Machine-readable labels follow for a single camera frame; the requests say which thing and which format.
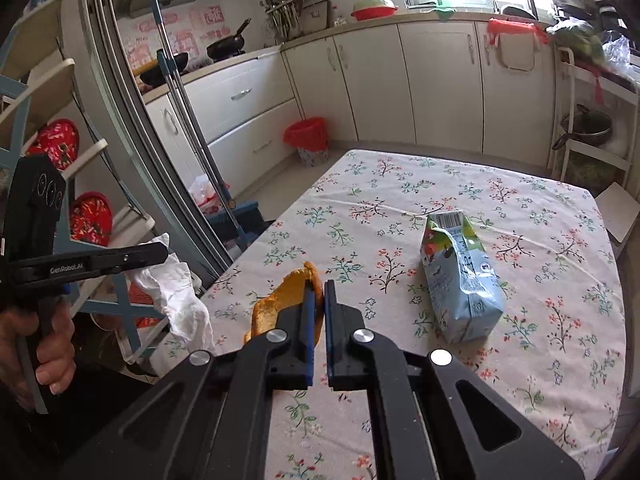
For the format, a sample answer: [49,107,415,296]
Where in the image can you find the black frying pan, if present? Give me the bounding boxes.
[206,19,252,61]

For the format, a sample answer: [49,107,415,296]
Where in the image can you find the floral tablecloth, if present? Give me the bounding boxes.
[165,149,628,480]

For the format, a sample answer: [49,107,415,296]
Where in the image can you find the cream kitchen cabinets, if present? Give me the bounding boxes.
[142,15,561,196]

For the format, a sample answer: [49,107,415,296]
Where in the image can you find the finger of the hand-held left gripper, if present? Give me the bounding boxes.
[95,241,169,277]

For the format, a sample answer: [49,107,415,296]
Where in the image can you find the bag of green vegetables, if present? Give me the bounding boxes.
[547,17,606,63]

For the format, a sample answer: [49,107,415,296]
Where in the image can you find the white tissue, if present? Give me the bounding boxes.
[127,232,216,356]

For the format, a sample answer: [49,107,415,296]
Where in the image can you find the red and white plastic bag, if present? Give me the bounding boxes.
[187,174,231,213]

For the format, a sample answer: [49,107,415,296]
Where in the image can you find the blue dustpan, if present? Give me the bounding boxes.
[210,201,261,246]

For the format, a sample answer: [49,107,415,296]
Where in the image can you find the cardboard piece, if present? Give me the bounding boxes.
[595,182,640,243]

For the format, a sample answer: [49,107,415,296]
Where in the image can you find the metal pot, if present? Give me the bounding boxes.
[552,105,613,148]

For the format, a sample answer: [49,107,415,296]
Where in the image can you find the red floral slipper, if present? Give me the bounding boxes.
[70,191,113,248]
[27,119,81,171]

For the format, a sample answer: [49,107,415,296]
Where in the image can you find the red basin with green lid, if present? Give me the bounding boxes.
[350,0,399,22]

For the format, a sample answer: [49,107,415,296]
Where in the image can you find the teal and cream shoe rack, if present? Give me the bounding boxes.
[0,0,171,366]

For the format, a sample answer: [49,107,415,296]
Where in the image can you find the pink wall stickers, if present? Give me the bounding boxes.
[120,5,226,76]

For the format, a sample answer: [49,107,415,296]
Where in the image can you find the beige countertop box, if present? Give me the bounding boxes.
[300,2,331,36]

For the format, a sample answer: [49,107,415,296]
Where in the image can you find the bin with red bag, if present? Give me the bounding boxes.
[284,116,330,167]

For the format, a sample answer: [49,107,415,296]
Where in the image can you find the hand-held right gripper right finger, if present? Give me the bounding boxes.
[324,280,586,480]

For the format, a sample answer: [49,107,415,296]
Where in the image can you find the white shelf rack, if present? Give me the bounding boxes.
[547,45,640,186]

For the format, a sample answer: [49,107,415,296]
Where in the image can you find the clear plastic bag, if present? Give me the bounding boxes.
[602,30,633,68]

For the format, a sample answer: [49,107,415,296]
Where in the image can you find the utensil rack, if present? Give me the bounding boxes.
[257,0,301,41]

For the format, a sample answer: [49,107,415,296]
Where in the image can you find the blue green milk carton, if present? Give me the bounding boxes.
[419,210,506,345]

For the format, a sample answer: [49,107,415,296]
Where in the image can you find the person's left hand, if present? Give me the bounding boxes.
[0,300,77,401]

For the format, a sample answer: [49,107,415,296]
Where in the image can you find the mop with blue clip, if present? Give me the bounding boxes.
[145,0,261,256]

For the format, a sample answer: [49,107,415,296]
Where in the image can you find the black wok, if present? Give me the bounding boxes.
[139,52,190,88]

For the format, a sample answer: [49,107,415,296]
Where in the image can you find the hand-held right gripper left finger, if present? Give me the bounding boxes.
[60,280,326,480]

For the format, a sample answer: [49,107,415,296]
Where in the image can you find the orange peel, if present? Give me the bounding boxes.
[243,261,326,346]

